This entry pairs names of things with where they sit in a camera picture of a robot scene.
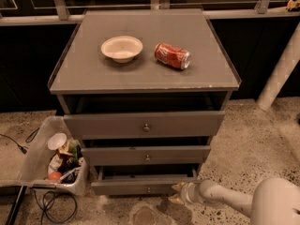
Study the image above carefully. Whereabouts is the grey bottom drawer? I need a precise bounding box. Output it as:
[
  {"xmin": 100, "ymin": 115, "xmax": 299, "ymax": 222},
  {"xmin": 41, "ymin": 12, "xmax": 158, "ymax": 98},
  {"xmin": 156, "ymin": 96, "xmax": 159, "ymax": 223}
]
[{"xmin": 91, "ymin": 164, "xmax": 198, "ymax": 196}]

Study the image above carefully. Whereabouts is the grey drawer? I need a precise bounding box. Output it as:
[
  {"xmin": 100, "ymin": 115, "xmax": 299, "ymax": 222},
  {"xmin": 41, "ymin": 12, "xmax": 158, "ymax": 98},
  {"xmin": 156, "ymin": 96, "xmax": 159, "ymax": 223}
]
[
  {"xmin": 82, "ymin": 145, "xmax": 210, "ymax": 166},
  {"xmin": 91, "ymin": 164, "xmax": 198, "ymax": 196},
  {"xmin": 64, "ymin": 111, "xmax": 225, "ymax": 140}
]

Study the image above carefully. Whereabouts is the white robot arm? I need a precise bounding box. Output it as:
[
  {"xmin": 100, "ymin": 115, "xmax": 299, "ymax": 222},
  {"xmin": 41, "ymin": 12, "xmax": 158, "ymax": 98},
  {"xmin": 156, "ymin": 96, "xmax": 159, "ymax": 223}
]
[{"xmin": 169, "ymin": 177, "xmax": 300, "ymax": 225}]

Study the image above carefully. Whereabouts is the grey top drawer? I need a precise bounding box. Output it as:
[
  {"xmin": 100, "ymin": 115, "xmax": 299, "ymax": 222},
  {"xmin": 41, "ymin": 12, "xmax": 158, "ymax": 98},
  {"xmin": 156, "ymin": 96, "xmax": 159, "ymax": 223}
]
[{"xmin": 64, "ymin": 111, "xmax": 225, "ymax": 140}]

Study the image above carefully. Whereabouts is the grey middle drawer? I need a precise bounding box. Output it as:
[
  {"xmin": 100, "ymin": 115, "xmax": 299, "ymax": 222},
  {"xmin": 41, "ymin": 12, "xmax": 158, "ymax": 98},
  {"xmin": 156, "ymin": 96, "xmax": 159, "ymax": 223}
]
[{"xmin": 82, "ymin": 145, "xmax": 210, "ymax": 166}]

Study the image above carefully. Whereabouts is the grey drawer cabinet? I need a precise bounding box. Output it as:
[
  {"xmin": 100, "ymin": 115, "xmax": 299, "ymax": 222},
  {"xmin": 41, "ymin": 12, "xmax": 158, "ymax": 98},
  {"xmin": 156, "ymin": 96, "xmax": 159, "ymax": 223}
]
[{"xmin": 47, "ymin": 8, "xmax": 242, "ymax": 180}]

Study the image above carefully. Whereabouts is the orange ball in bin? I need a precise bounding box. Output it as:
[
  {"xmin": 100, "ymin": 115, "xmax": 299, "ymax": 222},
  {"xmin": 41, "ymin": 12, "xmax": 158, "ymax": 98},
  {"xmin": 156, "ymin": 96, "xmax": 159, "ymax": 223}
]
[{"xmin": 48, "ymin": 172, "xmax": 62, "ymax": 183}]

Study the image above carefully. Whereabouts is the white cup in bin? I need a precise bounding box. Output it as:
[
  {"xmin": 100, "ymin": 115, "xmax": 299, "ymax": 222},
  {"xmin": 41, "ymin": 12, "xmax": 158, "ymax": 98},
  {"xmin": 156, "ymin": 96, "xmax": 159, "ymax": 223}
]
[{"xmin": 47, "ymin": 132, "xmax": 68, "ymax": 150}]

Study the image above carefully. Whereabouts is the red soda can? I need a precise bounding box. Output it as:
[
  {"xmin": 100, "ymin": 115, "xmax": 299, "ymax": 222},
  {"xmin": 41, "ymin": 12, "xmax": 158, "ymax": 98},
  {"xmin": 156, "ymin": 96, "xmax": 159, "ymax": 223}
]
[{"xmin": 155, "ymin": 43, "xmax": 191, "ymax": 70}]

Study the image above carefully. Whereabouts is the clear plastic bin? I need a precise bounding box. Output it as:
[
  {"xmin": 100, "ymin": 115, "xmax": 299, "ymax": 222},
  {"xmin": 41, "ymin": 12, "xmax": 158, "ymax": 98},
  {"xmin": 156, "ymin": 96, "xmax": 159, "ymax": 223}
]
[{"xmin": 10, "ymin": 116, "xmax": 88, "ymax": 196}]

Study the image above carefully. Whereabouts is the white bowl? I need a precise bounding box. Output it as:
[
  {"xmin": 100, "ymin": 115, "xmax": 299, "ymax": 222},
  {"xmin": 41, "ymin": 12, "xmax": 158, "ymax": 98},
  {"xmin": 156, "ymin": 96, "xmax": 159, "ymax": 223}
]
[{"xmin": 100, "ymin": 36, "xmax": 143, "ymax": 63}]

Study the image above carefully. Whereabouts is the white diagonal pole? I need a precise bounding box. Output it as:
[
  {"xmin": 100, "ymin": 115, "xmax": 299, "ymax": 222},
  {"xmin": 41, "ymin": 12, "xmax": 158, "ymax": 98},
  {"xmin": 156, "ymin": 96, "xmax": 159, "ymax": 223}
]
[{"xmin": 256, "ymin": 23, "xmax": 300, "ymax": 111}]

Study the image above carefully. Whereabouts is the black bar on floor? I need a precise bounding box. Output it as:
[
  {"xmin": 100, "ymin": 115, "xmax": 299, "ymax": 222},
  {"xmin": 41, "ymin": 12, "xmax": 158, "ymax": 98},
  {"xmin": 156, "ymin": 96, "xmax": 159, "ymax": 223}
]
[{"xmin": 5, "ymin": 186, "xmax": 26, "ymax": 225}]

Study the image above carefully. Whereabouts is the yellow object on ledge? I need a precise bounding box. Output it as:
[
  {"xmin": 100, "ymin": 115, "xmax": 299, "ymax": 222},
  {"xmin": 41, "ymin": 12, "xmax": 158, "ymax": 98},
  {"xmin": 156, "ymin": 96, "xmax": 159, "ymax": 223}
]
[{"xmin": 286, "ymin": 0, "xmax": 300, "ymax": 11}]

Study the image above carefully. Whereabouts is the metal railing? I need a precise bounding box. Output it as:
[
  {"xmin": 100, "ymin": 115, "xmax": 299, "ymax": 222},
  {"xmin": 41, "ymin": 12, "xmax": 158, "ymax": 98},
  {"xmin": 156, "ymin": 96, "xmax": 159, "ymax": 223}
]
[{"xmin": 0, "ymin": 0, "xmax": 299, "ymax": 26}]

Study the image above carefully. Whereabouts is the black cable on floor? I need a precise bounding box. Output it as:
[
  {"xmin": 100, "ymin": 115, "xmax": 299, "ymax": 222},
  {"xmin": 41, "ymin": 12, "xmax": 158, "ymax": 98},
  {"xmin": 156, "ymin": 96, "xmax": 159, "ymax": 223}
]
[{"xmin": 0, "ymin": 127, "xmax": 40, "ymax": 156}]

